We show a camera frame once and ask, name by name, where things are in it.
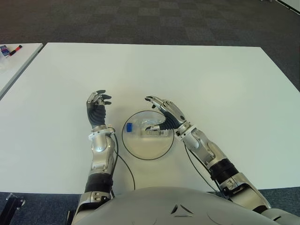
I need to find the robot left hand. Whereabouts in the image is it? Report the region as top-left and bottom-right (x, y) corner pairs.
(86, 90), (113, 129)

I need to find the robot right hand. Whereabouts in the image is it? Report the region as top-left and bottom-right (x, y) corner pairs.
(144, 95), (187, 132)

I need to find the clear water bottle blue cap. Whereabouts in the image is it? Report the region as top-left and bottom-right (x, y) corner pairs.
(126, 119), (171, 138)

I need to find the white plate black rim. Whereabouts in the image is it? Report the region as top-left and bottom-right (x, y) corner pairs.
(121, 110), (175, 161)

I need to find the white side table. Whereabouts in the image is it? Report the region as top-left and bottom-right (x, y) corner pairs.
(0, 43), (44, 100)

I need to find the grey robot torso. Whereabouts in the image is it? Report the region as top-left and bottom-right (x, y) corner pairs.
(75, 187), (300, 225)

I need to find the red black screwdriver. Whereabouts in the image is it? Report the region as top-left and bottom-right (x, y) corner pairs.
(6, 44), (22, 58)

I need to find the black metal stand foot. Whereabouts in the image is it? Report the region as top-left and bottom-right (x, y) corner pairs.
(6, 193), (26, 211)

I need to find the white panel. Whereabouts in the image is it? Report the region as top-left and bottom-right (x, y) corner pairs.
(277, 0), (300, 11)

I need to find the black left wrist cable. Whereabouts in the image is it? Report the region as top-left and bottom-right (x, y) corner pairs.
(110, 131), (136, 196)

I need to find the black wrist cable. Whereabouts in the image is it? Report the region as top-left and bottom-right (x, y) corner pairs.
(184, 144), (222, 193)
(110, 131), (136, 196)

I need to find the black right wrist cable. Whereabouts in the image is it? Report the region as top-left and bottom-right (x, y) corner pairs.
(184, 144), (222, 193)

